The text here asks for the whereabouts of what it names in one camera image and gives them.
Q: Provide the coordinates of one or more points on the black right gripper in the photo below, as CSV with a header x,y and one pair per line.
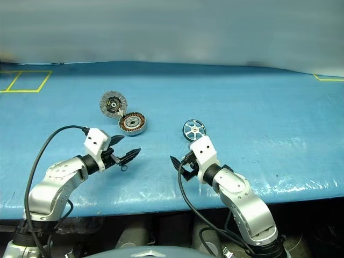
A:
x,y
190,169

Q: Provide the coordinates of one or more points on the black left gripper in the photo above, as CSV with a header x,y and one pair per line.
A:
x,y
111,158

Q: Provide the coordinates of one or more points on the silver motor housing with copper windings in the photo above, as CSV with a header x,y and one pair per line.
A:
x,y
126,126

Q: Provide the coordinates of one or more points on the dark spoked motor rotor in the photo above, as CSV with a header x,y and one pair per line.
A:
x,y
194,130

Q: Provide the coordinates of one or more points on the silver motor cover with circuit board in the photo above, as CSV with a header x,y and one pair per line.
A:
x,y
107,107

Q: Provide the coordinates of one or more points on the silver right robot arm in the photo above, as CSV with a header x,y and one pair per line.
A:
x,y
247,204

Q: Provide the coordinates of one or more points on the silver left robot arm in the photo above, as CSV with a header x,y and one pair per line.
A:
x,y
53,182

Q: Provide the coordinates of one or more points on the dark grey rounded shape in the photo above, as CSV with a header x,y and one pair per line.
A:
x,y
133,236
208,236

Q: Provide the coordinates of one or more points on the grey-blue robot torso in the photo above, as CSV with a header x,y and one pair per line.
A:
x,y
150,252

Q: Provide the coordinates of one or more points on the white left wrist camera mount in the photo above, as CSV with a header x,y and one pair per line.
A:
x,y
94,139

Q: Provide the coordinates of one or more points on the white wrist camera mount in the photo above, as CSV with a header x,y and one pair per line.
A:
x,y
204,150
94,139

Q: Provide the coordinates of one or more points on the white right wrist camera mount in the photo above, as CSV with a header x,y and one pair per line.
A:
x,y
204,150

